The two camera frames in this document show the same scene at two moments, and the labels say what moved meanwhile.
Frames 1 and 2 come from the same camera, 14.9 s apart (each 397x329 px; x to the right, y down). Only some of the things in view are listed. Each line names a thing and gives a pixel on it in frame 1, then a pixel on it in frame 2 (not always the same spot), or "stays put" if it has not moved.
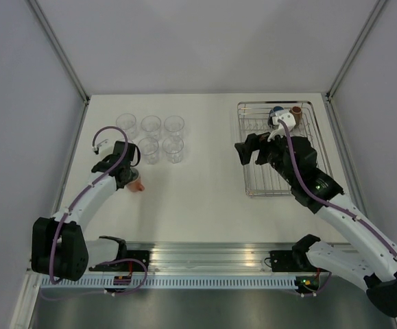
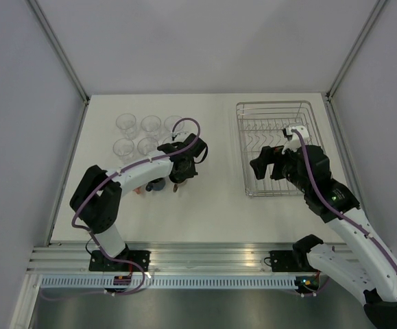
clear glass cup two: (151, 125) stays put
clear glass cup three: (174, 125) stays put
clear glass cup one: (127, 122) stays put
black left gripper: (133, 175) → (188, 175)
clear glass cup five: (148, 147) stays put
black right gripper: (254, 142) → (271, 155)
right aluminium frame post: (351, 56) stays put
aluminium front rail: (210, 257) stays put
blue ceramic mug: (276, 108) → (156, 184)
